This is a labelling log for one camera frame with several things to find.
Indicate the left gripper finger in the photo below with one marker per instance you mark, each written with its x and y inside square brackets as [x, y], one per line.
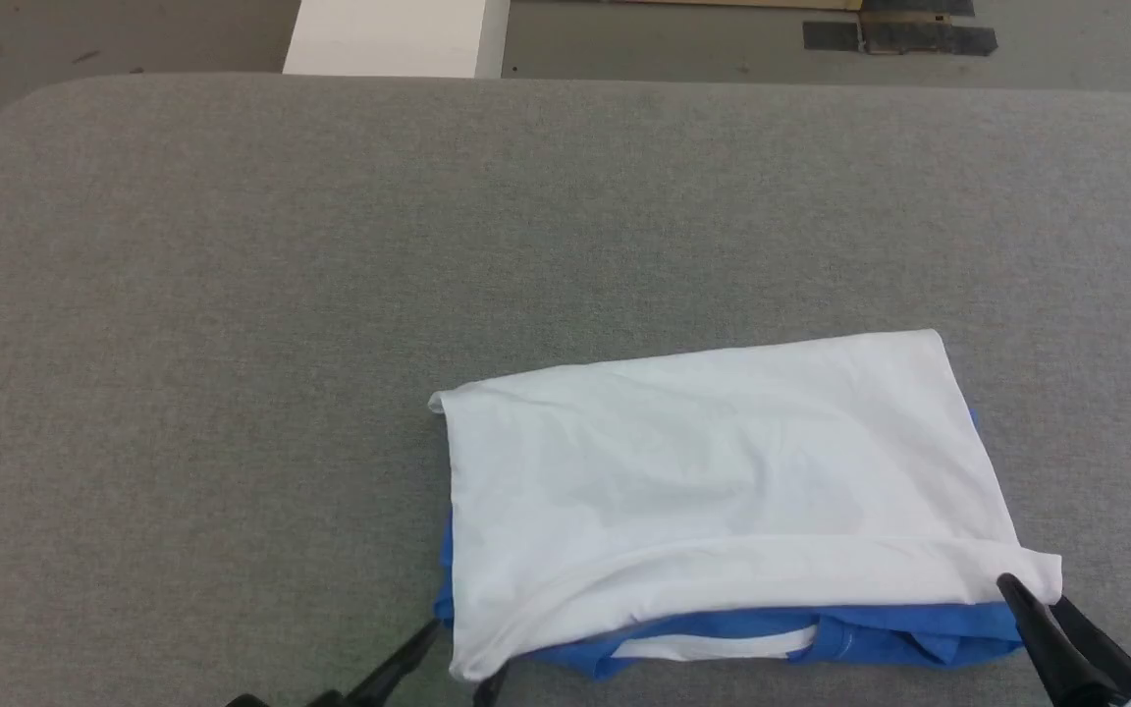
[489, 692]
[394, 678]

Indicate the blue and white T-shirt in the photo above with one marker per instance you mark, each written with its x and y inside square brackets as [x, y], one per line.
[723, 471]

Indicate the white rectangular box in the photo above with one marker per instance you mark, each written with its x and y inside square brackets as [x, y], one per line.
[389, 39]

